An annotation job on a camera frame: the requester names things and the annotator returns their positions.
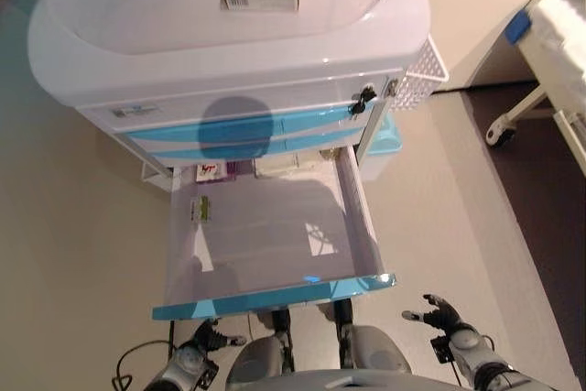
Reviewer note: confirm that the white medical cart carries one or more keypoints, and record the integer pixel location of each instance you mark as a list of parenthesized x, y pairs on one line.
[(183, 43)]

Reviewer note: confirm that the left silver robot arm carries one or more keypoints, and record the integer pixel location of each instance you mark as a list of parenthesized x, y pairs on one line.
[(183, 363)]

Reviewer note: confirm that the black key bunch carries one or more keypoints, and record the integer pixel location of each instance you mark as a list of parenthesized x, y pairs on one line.
[(364, 98)]

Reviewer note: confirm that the blue-front cart drawer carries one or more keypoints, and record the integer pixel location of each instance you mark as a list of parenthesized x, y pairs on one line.
[(160, 132), (174, 150), (256, 235)]

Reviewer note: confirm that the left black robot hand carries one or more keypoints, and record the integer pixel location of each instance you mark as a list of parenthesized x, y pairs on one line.
[(206, 338)]

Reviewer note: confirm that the grey robot torso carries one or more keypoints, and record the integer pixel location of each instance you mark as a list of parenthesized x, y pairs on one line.
[(348, 382)]

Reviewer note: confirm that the blue bed corner clip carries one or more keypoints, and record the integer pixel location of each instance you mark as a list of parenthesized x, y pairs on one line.
[(518, 27)]

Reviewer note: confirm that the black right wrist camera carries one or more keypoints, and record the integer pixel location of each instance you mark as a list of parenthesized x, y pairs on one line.
[(440, 350)]

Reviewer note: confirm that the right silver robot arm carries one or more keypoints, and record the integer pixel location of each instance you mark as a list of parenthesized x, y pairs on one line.
[(471, 345)]

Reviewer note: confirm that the pink white medicine box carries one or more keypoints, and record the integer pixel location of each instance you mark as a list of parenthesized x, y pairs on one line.
[(208, 171)]

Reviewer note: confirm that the small green white medicine box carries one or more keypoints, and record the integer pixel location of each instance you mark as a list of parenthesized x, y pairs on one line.
[(200, 209)]

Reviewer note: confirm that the white hospital bed frame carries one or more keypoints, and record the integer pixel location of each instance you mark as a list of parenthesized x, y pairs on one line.
[(526, 107)]

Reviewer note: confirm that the light blue waste bin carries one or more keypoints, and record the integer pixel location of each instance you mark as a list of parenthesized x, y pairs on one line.
[(384, 144)]

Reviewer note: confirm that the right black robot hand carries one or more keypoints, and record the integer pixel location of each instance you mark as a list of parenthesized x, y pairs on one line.
[(441, 315)]

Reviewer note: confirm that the white perforated side basket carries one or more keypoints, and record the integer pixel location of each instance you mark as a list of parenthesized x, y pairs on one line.
[(426, 75)]

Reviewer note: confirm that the cart label sticker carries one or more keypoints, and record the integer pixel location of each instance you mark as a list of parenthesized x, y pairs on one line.
[(135, 111)]

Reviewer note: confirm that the silver cart side latch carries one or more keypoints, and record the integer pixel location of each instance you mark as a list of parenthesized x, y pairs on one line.
[(390, 88)]

